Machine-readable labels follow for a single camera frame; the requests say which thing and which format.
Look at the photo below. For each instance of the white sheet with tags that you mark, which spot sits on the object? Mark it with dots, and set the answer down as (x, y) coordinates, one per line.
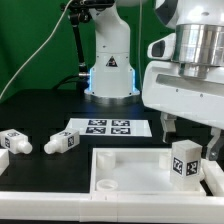
(111, 127)

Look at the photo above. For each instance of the white square tabletop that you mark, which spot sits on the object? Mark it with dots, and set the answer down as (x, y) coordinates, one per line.
(134, 171)

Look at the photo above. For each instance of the white fence rail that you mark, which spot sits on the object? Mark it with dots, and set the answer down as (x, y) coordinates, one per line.
(112, 208)
(214, 177)

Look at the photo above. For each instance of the white right fence rail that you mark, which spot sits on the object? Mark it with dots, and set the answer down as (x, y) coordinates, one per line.
(214, 177)

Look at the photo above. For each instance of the white front fence rail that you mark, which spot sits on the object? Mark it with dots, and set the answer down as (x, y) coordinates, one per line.
(112, 208)

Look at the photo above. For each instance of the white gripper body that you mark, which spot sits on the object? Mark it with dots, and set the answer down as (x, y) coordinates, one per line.
(197, 100)

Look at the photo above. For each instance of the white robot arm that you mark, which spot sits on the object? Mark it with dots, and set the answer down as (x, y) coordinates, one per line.
(185, 77)

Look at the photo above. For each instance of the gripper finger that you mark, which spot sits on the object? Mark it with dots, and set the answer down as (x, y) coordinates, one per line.
(214, 146)
(168, 125)

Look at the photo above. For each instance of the white left fence piece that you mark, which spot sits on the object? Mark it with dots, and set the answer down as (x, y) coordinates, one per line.
(4, 160)

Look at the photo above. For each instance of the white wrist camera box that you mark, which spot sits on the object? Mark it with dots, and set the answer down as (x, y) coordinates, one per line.
(163, 48)

